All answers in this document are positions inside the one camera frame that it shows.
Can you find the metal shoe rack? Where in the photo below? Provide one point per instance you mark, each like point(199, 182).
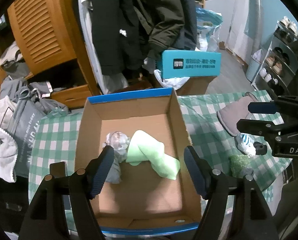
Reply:
point(278, 69)

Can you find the grey sock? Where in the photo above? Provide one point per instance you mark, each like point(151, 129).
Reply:
point(120, 155)

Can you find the teal shoe box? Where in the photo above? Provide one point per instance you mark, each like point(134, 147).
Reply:
point(189, 63)

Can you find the dark hanging jacket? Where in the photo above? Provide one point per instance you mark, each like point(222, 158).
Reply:
point(126, 32)

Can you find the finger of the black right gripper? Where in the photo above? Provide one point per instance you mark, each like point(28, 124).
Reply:
point(266, 129)
point(263, 108)

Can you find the blue transparent plastic bag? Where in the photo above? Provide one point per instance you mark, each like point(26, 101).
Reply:
point(208, 28)

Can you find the wooden louvered cabinet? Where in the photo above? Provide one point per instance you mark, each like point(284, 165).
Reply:
point(52, 46)

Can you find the white plastic bag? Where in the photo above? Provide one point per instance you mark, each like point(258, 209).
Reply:
point(175, 82)

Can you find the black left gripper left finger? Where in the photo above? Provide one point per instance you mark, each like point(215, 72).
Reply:
point(84, 185)

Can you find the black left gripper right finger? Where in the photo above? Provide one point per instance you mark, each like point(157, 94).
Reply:
point(211, 185)

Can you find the white blue striped sock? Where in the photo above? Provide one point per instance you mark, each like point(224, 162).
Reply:
point(245, 144)

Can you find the green glitter scrubbing cloth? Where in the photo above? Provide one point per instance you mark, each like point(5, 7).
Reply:
point(240, 166)

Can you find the blue cardboard box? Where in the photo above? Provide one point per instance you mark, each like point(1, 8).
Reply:
point(155, 194)

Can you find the grey tote bag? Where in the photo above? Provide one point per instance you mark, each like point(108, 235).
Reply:
point(23, 127)

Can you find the crumpled clear plastic bag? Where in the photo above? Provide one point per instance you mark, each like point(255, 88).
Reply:
point(118, 140)

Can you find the light green cloth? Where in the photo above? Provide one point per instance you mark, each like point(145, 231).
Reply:
point(144, 147)

